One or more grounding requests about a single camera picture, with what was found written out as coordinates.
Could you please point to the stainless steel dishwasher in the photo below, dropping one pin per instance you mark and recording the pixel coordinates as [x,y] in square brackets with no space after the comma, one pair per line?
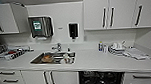
[100,79]

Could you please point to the chrome sink faucet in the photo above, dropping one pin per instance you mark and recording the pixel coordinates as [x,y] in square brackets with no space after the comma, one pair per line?
[57,47]

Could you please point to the blue dish soap bottle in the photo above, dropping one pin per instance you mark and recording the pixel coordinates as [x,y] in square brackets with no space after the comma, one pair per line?
[100,46]

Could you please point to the small white bottle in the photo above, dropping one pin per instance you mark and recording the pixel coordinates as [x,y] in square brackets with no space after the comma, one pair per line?
[105,48]

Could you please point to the orange bowl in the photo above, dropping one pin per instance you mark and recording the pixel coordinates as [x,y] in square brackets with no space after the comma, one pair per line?
[46,58]

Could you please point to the steel paper towel dispenser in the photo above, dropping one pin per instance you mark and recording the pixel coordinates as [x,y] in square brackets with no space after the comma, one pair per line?
[40,27]

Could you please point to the stack of white dishes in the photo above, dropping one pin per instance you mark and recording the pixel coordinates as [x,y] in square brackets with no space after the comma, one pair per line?
[117,49]

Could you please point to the stainless steel sink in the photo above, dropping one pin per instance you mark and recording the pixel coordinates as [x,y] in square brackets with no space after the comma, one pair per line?
[35,60]

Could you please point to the white under-sink cabinet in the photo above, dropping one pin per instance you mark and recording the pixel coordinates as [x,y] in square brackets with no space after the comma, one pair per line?
[50,81]

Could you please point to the metal dish rack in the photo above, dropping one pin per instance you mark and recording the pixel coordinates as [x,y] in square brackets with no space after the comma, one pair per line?
[10,52]

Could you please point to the white wall outlet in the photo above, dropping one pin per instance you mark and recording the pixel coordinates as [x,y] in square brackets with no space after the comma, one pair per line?
[85,38]

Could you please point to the black wall soap dispenser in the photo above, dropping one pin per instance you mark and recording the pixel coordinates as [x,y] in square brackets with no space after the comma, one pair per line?
[73,30]

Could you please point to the white upper wall cabinet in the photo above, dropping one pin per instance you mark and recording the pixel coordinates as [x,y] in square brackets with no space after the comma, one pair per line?
[120,11]
[5,18]

